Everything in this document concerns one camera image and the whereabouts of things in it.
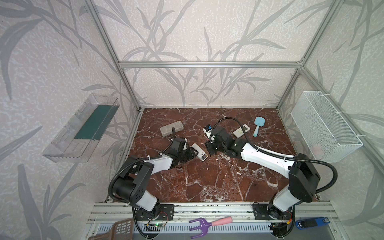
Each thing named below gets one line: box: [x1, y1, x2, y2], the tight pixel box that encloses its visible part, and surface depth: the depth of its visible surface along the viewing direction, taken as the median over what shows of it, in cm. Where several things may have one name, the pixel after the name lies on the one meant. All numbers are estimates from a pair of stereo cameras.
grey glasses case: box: [160, 120, 184, 137], surface depth 107 cm
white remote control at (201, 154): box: [190, 143, 209, 162], surface depth 95 cm
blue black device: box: [295, 217, 331, 230], surface depth 69 cm
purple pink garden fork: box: [189, 216, 233, 240], surface depth 72 cm
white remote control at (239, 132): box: [233, 124, 251, 139], surface depth 107 cm
